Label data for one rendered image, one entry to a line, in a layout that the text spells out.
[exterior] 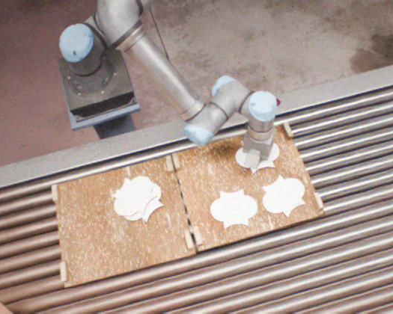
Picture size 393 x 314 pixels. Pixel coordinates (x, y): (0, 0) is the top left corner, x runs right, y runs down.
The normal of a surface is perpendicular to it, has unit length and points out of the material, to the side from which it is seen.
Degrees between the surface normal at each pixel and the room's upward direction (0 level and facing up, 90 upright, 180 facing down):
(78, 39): 11
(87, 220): 0
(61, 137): 0
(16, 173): 0
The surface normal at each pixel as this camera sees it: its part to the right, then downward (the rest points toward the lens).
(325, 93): -0.07, -0.45
